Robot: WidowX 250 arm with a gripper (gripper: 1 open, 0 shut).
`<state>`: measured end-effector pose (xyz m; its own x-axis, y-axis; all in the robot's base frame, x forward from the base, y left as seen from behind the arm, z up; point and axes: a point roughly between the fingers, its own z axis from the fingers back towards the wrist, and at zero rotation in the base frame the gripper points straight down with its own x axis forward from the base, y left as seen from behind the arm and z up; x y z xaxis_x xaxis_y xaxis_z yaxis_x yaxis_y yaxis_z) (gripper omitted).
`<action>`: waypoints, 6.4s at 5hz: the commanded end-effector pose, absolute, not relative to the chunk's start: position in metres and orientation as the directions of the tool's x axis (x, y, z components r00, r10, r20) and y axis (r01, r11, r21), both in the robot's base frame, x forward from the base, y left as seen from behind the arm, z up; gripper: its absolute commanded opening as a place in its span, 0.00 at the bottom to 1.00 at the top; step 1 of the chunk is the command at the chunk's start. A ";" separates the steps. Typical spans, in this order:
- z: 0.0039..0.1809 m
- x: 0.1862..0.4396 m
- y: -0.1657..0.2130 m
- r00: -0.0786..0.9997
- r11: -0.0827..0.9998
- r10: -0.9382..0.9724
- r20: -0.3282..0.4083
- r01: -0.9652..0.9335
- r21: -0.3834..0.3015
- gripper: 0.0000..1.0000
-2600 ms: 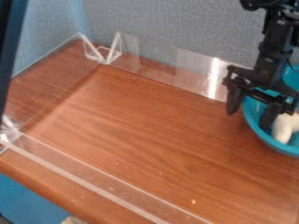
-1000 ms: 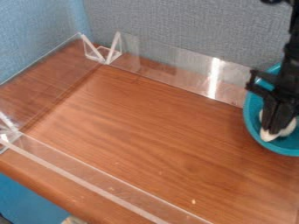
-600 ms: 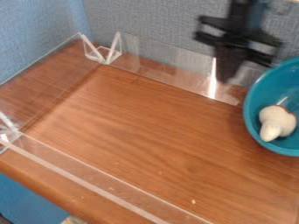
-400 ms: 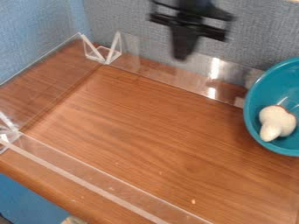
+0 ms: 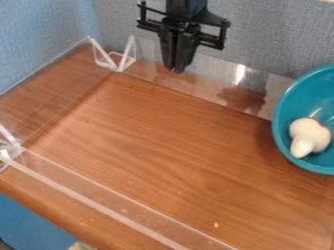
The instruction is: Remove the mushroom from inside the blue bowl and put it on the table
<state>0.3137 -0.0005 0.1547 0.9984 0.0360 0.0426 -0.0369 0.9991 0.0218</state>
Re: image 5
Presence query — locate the clear acrylic front bracket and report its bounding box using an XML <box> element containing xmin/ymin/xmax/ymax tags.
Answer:
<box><xmin>0</xmin><ymin>124</ymin><xmax>22</xmax><ymax>160</ymax></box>

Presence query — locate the clear acrylic left panel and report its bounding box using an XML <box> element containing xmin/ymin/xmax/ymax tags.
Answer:
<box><xmin>0</xmin><ymin>37</ymin><xmax>112</xmax><ymax>144</ymax></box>

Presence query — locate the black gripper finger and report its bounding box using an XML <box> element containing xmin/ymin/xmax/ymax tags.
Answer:
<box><xmin>159</xmin><ymin>27</ymin><xmax>176</xmax><ymax>70</ymax></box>
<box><xmin>175</xmin><ymin>28</ymin><xmax>199</xmax><ymax>73</ymax></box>

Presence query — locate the blue plastic bowl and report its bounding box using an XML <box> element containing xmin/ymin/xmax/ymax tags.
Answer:
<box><xmin>271</xmin><ymin>63</ymin><xmax>334</xmax><ymax>176</ymax></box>

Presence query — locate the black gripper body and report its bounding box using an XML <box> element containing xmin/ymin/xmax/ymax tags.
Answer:
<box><xmin>137</xmin><ymin>0</ymin><xmax>231</xmax><ymax>50</ymax></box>

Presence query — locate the clear acrylic front rail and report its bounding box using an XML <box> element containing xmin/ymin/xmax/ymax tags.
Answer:
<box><xmin>0</xmin><ymin>147</ymin><xmax>237</xmax><ymax>250</ymax></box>

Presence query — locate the clear acrylic corner bracket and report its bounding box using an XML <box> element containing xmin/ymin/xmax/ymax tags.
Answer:
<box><xmin>88</xmin><ymin>35</ymin><xmax>137</xmax><ymax>72</ymax></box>

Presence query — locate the clear acrylic back panel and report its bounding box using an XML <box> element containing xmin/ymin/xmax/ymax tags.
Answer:
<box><xmin>124</xmin><ymin>36</ymin><xmax>294</xmax><ymax>120</ymax></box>

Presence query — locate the clear acrylic panel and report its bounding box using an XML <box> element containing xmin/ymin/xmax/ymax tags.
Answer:
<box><xmin>124</xmin><ymin>36</ymin><xmax>294</xmax><ymax>120</ymax></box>
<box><xmin>0</xmin><ymin>37</ymin><xmax>112</xmax><ymax>144</ymax></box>

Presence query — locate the white toy mushroom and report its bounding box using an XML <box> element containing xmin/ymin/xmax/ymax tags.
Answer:
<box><xmin>290</xmin><ymin>117</ymin><xmax>331</xmax><ymax>158</ymax></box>

